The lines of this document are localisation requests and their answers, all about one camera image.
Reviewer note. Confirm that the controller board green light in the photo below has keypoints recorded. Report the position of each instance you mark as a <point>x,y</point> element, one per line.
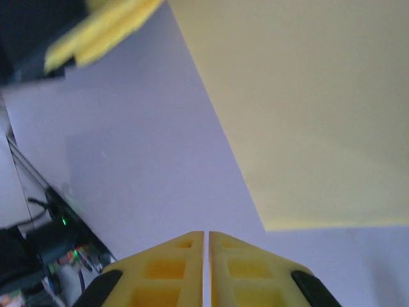
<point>75,256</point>

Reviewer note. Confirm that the yellow square paper sheet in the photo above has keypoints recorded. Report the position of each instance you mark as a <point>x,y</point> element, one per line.
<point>303,112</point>

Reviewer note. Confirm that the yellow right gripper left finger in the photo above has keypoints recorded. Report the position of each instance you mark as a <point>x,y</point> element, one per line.
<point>166,278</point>

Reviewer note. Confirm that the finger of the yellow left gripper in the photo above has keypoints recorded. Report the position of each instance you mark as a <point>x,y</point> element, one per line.
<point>96,28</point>
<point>121,32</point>

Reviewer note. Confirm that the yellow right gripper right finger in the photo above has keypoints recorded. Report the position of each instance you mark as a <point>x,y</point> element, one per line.
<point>249,278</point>

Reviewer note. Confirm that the aluminium cross rail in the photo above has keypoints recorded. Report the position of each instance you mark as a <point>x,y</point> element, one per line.
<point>16,176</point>

